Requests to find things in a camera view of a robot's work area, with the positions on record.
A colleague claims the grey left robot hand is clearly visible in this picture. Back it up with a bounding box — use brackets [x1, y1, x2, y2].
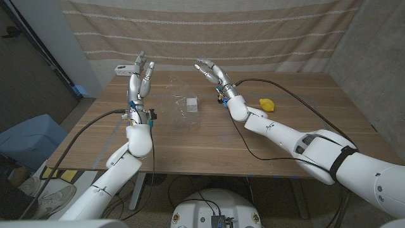
[126, 50, 156, 111]

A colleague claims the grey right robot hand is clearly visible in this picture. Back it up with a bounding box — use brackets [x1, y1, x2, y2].
[194, 58, 240, 99]

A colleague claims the small white box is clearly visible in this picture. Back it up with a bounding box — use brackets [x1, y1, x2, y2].
[186, 98, 199, 113]

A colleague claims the clear cellophane sheet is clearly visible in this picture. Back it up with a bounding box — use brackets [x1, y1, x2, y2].
[154, 72, 203, 131]

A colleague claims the yellow lemon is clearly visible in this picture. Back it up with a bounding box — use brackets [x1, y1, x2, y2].
[259, 98, 275, 112]

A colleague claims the white power strip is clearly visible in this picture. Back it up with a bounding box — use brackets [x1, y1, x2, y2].
[114, 65, 135, 77]

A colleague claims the beige striped backdrop cloth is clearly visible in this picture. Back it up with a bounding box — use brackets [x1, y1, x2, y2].
[58, 0, 365, 89]

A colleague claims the blue tape patch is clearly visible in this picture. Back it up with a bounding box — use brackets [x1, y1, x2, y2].
[73, 84, 89, 97]

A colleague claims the black round floor device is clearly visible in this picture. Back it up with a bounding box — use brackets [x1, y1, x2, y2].
[145, 173, 168, 187]

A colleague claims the grey metal table leg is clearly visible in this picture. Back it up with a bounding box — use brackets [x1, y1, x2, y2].
[128, 172, 147, 212]
[289, 177, 309, 220]

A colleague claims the dark wooden door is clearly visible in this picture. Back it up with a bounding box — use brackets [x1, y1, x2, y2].
[0, 9, 80, 134]

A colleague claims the blue grey storage bin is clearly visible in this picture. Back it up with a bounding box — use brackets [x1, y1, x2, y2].
[0, 113, 69, 172]

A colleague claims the yellow black floor object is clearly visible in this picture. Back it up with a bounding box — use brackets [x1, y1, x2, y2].
[40, 167, 78, 184]

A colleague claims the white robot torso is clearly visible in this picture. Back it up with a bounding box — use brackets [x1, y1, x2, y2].
[170, 188, 263, 228]

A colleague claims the white sneaker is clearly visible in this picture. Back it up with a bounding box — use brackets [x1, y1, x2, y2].
[17, 176, 42, 197]
[33, 184, 77, 220]

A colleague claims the grey torso connector module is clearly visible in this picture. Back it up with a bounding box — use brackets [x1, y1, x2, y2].
[211, 215, 235, 228]

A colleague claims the dark trouser leg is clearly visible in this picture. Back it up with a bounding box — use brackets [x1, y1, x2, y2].
[0, 177, 35, 221]

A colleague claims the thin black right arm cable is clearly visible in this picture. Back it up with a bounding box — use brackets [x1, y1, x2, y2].
[228, 115, 332, 174]

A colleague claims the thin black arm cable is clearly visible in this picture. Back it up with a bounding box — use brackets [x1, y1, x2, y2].
[121, 125, 156, 222]
[228, 115, 332, 174]

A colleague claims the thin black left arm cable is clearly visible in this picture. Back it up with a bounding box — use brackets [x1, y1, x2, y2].
[121, 125, 156, 222]

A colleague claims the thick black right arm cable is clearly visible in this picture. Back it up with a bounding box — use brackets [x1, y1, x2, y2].
[234, 78, 359, 149]

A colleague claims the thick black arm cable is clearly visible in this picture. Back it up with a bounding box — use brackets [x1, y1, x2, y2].
[234, 78, 359, 149]
[18, 108, 128, 220]

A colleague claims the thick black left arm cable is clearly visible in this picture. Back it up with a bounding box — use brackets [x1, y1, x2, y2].
[18, 108, 128, 220]

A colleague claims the black door frame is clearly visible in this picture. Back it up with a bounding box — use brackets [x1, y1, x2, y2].
[0, 0, 84, 102]

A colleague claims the black floor cable bundle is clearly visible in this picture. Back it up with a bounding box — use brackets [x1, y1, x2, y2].
[106, 177, 149, 219]

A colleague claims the black torso cable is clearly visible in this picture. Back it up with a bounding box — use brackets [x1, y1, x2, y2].
[167, 175, 222, 218]

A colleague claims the black door handle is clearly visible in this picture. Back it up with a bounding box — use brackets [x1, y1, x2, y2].
[1, 25, 23, 39]

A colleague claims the black arm strap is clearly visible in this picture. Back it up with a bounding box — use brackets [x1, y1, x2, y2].
[328, 145, 359, 183]

